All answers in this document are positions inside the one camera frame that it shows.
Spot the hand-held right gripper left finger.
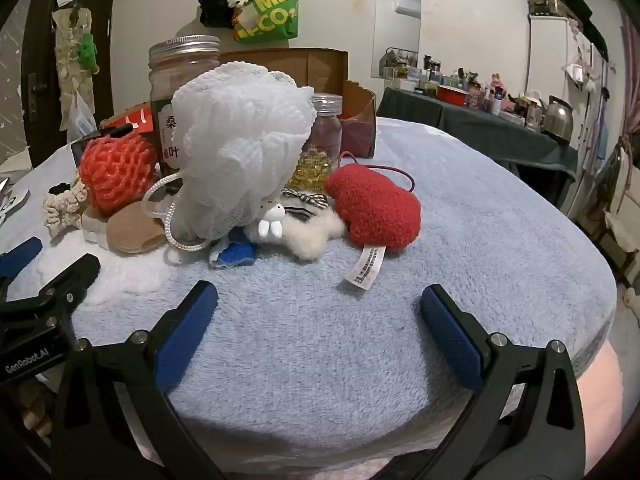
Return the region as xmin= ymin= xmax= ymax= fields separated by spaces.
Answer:
xmin=50 ymin=280 xmax=226 ymax=480

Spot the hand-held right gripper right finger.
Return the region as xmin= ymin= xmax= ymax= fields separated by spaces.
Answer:
xmin=400 ymin=284 xmax=588 ymax=480

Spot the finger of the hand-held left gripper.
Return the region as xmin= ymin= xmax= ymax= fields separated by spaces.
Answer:
xmin=0 ymin=254 xmax=102 ymax=323
xmin=0 ymin=236 xmax=43 ymax=281

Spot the cream knitted scrunchie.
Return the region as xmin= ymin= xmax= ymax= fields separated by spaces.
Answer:
xmin=41 ymin=180 xmax=91 ymax=241

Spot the tan round pad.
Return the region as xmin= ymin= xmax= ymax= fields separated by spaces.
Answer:
xmin=106 ymin=201 xmax=168 ymax=253

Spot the blue cloth piece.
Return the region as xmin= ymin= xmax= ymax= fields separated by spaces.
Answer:
xmin=209 ymin=241 xmax=257 ymax=268

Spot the orange foam mesh net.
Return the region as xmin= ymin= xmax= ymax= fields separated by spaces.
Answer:
xmin=79 ymin=127 xmax=163 ymax=217

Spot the white bunny clip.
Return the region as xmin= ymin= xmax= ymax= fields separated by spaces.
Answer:
xmin=257 ymin=202 xmax=286 ymax=238

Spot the red knitted heart plush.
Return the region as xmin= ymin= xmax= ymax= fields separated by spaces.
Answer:
xmin=324 ymin=152 xmax=422 ymax=292

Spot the white fluffy star clip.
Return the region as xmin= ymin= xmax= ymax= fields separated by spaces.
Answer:
xmin=243 ymin=207 xmax=347 ymax=261

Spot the striped ribbon bow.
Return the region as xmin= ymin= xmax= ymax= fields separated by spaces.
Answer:
xmin=281 ymin=187 xmax=330 ymax=221

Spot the white mesh bath pouf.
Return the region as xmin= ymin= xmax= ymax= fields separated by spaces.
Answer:
xmin=141 ymin=61 xmax=317 ymax=252

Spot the cardboard box with red inside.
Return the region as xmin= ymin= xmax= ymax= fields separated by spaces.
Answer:
xmin=100 ymin=49 xmax=377 ymax=161

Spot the person's left hand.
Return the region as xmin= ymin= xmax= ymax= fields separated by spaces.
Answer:
xmin=10 ymin=380 xmax=56 ymax=438

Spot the black box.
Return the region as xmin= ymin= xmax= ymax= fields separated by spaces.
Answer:
xmin=71 ymin=125 xmax=136 ymax=166

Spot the pink bed sheet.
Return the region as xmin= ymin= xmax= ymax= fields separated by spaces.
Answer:
xmin=575 ymin=340 xmax=636 ymax=480

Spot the cream hanging organizer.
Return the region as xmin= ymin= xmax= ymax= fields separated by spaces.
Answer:
xmin=52 ymin=5 xmax=96 ymax=131

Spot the table with green cloth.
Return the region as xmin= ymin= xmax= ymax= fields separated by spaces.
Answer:
xmin=376 ymin=87 xmax=578 ymax=211

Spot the green toy figure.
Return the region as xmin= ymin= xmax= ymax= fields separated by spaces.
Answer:
xmin=80 ymin=32 xmax=98 ymax=68

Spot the dark wooden door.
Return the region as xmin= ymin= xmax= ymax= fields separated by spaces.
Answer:
xmin=0 ymin=0 xmax=123 ymax=171

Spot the tall jar with green label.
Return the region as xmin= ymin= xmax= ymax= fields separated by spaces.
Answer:
xmin=148 ymin=35 xmax=222 ymax=196

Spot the row of cosmetic bottles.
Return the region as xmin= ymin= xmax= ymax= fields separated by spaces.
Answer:
xmin=380 ymin=47 xmax=543 ymax=128

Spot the red basin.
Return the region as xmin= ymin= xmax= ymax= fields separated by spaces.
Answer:
xmin=436 ymin=85 xmax=470 ymax=106

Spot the small jar of yellow capsules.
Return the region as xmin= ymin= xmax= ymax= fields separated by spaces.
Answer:
xmin=290 ymin=94 xmax=346 ymax=192

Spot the steel kettle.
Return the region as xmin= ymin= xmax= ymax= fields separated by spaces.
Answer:
xmin=542 ymin=95 xmax=574 ymax=147

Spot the white fridge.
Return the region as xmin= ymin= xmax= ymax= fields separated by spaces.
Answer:
xmin=527 ymin=14 xmax=608 ymax=161

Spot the pink curtain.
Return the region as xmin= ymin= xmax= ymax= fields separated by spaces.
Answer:
xmin=620 ymin=10 xmax=640 ymax=136

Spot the green tote bag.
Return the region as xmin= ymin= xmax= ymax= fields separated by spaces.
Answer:
xmin=232 ymin=0 xmax=301 ymax=42

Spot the dark case on fridge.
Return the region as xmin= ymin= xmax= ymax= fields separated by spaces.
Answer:
xmin=528 ymin=0 xmax=571 ymax=17

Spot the wall mirror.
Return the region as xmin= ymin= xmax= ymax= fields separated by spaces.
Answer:
xmin=371 ymin=0 xmax=422 ymax=80

